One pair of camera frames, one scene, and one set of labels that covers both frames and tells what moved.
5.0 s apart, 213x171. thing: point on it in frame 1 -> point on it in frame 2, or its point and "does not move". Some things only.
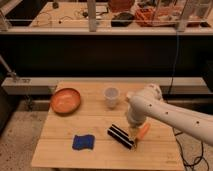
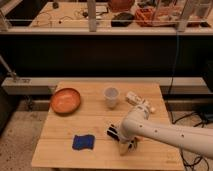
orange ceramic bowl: (65, 101) does not move
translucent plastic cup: (111, 95) does not move
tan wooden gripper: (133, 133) -> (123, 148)
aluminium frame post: (92, 18) does not move
